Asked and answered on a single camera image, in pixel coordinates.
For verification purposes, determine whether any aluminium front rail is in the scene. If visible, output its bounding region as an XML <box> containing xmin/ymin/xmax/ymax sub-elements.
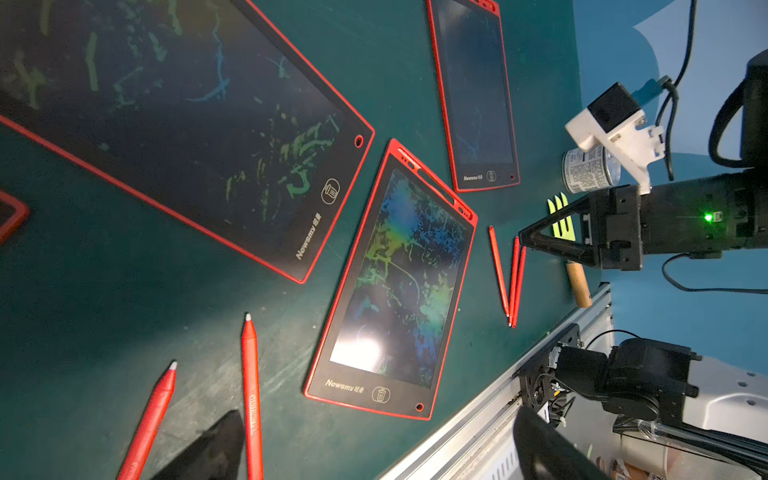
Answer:
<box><xmin>380</xmin><ymin>282</ymin><xmax>613</xmax><ymax>479</ymax></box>

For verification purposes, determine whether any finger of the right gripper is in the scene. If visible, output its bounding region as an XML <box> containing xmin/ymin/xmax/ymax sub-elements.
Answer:
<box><xmin>518</xmin><ymin>192</ymin><xmax>597</xmax><ymax>267</ymax></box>

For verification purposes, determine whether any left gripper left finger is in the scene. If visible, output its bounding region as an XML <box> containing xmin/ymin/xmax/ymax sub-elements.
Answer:
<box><xmin>152</xmin><ymin>410</ymin><xmax>245</xmax><ymax>480</ymax></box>

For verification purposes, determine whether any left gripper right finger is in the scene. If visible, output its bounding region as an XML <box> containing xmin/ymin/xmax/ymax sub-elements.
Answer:
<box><xmin>513</xmin><ymin>407</ymin><xmax>606</xmax><ymax>480</ymax></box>

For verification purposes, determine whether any red stylus right pair inner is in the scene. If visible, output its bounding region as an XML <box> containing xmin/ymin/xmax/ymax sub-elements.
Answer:
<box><xmin>508</xmin><ymin>236</ymin><xmax>521</xmax><ymax>328</ymax></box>

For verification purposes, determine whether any red stylus right pair outer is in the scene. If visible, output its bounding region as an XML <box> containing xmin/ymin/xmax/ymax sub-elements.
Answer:
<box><xmin>510</xmin><ymin>246</ymin><xmax>527</xmax><ymax>328</ymax></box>

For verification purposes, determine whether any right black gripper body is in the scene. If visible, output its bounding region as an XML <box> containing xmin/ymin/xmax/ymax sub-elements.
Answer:
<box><xmin>587</xmin><ymin>170</ymin><xmax>767</xmax><ymax>271</ymax></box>

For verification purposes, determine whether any colourful scribble red writing tablet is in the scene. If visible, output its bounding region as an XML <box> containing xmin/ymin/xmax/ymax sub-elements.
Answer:
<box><xmin>304</xmin><ymin>139</ymin><xmax>478</xmax><ymax>420</ymax></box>

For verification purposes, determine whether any green garden fork wooden handle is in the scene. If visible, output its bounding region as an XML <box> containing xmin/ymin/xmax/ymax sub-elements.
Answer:
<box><xmin>547</xmin><ymin>192</ymin><xmax>593</xmax><ymax>308</ymax></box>

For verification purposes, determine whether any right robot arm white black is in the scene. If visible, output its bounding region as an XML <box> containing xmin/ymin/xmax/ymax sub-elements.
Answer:
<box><xmin>519</xmin><ymin>54</ymin><xmax>767</xmax><ymax>476</ymax></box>

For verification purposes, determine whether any red stylus pair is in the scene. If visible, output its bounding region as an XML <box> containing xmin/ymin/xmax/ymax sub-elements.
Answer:
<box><xmin>508</xmin><ymin>236</ymin><xmax>521</xmax><ymax>328</ymax></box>
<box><xmin>510</xmin><ymin>246</ymin><xmax>527</xmax><ymax>328</ymax></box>

